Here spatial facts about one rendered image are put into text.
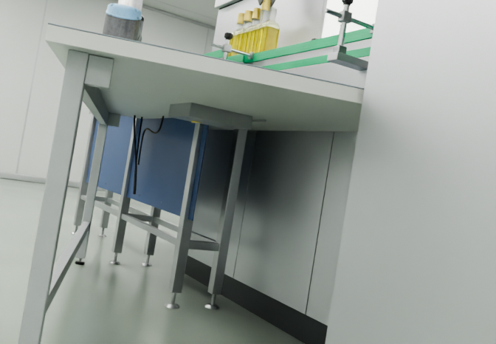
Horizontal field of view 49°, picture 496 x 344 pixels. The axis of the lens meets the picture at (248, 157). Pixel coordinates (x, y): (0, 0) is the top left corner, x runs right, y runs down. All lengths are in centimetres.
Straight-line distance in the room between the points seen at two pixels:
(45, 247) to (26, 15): 683
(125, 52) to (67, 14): 688
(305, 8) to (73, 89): 117
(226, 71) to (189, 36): 739
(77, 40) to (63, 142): 20
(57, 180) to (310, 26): 120
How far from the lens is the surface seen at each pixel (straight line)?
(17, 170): 776
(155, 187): 239
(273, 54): 189
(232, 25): 267
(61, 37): 113
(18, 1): 792
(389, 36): 118
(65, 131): 115
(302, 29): 209
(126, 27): 189
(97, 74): 116
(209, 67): 113
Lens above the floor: 52
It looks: 2 degrees up
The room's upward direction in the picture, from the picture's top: 9 degrees clockwise
